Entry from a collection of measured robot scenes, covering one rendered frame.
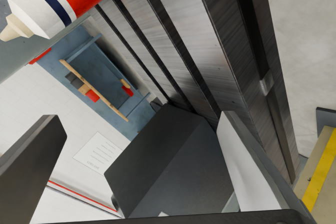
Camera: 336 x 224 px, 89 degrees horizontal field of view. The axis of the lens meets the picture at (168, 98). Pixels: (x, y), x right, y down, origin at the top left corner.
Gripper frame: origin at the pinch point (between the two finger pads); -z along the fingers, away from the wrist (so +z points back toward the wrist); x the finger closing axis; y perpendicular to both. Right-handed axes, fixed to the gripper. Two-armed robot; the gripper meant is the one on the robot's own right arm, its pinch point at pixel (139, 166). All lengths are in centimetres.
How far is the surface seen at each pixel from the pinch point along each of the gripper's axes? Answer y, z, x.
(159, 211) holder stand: 21.8, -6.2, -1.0
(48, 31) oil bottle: -3.4, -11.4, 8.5
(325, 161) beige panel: 94, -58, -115
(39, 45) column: 8, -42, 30
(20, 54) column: 9, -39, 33
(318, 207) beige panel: 105, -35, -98
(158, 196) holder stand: 19.1, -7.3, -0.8
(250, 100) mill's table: 3.1, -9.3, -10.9
